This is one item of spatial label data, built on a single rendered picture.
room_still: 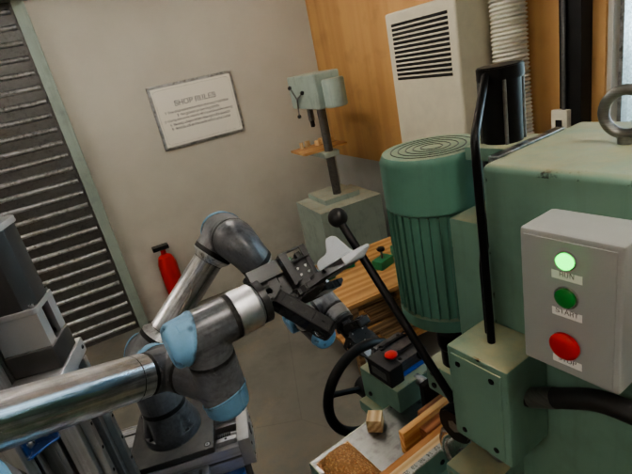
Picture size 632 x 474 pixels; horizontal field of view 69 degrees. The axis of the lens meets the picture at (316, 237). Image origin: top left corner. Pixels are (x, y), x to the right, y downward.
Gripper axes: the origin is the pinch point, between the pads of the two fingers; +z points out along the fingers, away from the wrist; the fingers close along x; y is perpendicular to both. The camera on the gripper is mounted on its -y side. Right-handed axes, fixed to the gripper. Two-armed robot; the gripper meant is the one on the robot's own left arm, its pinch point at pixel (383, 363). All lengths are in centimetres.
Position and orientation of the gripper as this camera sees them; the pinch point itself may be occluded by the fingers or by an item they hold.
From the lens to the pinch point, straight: 145.6
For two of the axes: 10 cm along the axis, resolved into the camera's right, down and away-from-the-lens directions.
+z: 5.8, 6.3, -5.2
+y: -1.0, 6.9, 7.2
